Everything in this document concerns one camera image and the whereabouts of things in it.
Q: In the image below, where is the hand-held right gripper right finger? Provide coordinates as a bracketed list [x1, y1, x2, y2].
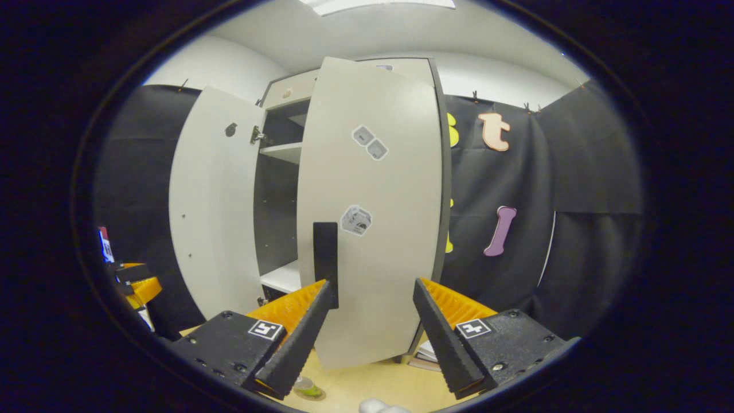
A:
[412, 278, 577, 400]

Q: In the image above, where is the black door handle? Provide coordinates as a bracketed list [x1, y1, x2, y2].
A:
[313, 222, 339, 309]

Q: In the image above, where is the white and grey cabinet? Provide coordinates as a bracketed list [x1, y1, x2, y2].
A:
[252, 57, 454, 363]

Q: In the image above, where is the long ceiling light panel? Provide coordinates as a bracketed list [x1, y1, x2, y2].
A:
[298, 0, 456, 16]

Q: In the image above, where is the black backdrop cloth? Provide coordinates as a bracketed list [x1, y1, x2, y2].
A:
[95, 80, 643, 340]

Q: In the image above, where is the white door with checkered sticker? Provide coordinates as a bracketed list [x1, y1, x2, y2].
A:
[169, 86, 267, 321]

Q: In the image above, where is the white door with cube stickers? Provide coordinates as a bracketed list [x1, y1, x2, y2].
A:
[296, 56, 445, 369]

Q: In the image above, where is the clear bottle with green label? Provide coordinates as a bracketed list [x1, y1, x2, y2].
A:
[294, 376, 323, 398]

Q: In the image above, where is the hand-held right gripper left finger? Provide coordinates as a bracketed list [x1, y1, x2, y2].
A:
[166, 279, 337, 401]

